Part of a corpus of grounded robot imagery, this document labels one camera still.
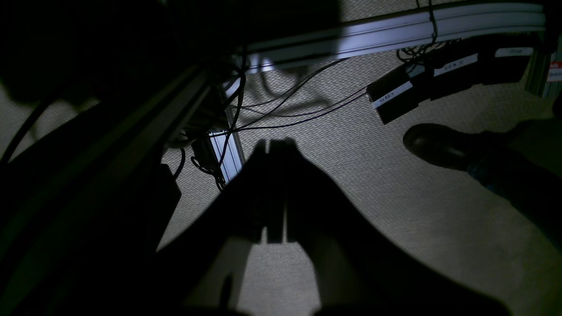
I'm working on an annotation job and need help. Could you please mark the black shoe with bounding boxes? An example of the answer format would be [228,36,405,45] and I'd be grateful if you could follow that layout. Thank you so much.
[402,123,490,172]

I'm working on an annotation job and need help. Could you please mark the black power strip box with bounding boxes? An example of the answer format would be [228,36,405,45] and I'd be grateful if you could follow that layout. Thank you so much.
[367,34,539,124]

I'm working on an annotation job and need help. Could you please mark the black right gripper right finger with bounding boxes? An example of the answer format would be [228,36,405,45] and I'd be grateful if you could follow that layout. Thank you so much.
[269,138,510,316]

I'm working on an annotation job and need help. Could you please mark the black cables bundle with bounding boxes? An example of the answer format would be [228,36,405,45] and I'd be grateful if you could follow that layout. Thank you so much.
[176,44,369,189]

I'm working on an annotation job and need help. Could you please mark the aluminium frame rail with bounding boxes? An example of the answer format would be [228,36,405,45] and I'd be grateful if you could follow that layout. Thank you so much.
[248,1,547,73]

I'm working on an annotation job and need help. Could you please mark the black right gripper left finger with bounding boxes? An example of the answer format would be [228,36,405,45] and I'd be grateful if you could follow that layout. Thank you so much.
[158,140,267,316]

